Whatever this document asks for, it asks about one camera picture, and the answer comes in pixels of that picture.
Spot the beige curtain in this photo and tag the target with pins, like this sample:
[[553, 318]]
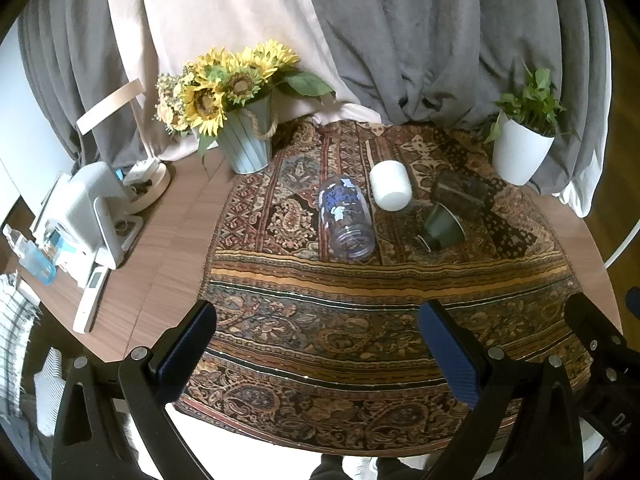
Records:
[[210, 5]]

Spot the dark green cup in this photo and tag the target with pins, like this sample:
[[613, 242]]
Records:
[[445, 225]]

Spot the white curved hoop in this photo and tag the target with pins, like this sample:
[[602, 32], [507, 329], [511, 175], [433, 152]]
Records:
[[622, 247]]

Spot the clear bottle blue liquid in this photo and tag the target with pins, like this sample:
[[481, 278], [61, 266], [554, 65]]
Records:
[[32, 257]]

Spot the patterned paisley table cloth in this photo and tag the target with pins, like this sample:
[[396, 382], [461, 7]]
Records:
[[350, 310]]

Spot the grey curtain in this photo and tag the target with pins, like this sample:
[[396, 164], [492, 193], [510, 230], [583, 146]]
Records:
[[425, 35]]

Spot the white remote control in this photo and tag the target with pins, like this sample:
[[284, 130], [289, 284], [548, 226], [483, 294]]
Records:
[[91, 300]]

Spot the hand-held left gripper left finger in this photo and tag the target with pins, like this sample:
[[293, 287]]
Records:
[[192, 332]]

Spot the white ribbed plant pot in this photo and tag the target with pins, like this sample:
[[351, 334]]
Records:
[[520, 152]]

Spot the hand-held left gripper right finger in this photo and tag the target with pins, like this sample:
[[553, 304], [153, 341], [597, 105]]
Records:
[[447, 355]]

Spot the teal ribbed flower pot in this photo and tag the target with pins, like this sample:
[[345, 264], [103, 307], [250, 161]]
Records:
[[247, 142]]

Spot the clear glass cup blue print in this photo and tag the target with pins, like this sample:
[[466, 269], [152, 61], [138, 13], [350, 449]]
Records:
[[347, 215]]

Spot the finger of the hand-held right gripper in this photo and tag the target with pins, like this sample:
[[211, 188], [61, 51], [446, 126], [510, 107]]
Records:
[[597, 327]]

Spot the smoky dark glass cup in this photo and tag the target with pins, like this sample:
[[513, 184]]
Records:
[[460, 192]]

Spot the green leafy plant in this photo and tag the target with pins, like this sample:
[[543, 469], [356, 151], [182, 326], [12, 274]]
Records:
[[535, 105]]

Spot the white tabletop appliance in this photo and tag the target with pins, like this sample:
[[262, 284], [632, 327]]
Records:
[[95, 200]]

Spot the white cup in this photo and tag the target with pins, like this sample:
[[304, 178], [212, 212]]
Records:
[[390, 185]]

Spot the sunflower bouquet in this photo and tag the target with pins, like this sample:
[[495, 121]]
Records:
[[220, 90]]

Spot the beige desk lamp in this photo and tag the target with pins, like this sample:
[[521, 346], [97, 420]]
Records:
[[107, 105]]

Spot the person's dark trousers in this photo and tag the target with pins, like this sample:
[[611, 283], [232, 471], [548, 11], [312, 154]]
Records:
[[360, 467]]

